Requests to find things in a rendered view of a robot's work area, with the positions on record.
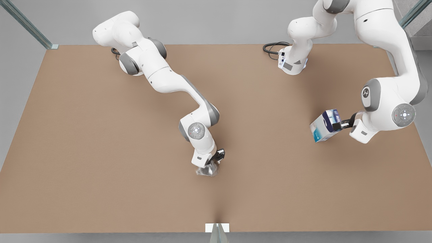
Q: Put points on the blue and white box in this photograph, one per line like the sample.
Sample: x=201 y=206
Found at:
x=323 y=126

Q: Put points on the silver grey object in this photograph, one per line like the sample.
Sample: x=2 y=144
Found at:
x=207 y=170

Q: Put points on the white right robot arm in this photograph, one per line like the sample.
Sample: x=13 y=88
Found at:
x=162 y=76

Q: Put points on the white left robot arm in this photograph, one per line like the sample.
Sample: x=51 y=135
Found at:
x=381 y=37

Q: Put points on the silver frame post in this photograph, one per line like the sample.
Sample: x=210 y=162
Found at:
x=217 y=231
x=412 y=11
x=25 y=24

